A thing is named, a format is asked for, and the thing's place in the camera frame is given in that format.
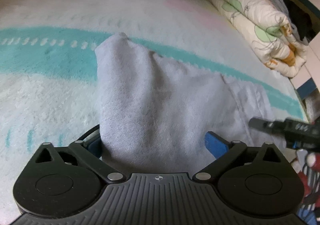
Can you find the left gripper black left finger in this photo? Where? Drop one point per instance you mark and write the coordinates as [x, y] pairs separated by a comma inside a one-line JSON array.
[[82, 152]]

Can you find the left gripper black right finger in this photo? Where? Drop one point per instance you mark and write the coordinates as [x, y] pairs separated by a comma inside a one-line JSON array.
[[266, 159]]

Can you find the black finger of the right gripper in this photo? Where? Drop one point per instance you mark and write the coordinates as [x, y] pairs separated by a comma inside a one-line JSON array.
[[298, 135]]

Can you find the grey pants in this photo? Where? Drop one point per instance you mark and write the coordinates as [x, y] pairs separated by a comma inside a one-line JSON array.
[[155, 111]]

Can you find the red patterned cloth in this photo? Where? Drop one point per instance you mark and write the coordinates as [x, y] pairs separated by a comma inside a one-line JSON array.
[[306, 165]]

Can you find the white floral folded quilt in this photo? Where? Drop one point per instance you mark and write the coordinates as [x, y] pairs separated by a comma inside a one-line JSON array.
[[268, 32]]

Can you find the pastel striped bed blanket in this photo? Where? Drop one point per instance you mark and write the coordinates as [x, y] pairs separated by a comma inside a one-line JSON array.
[[49, 70]]

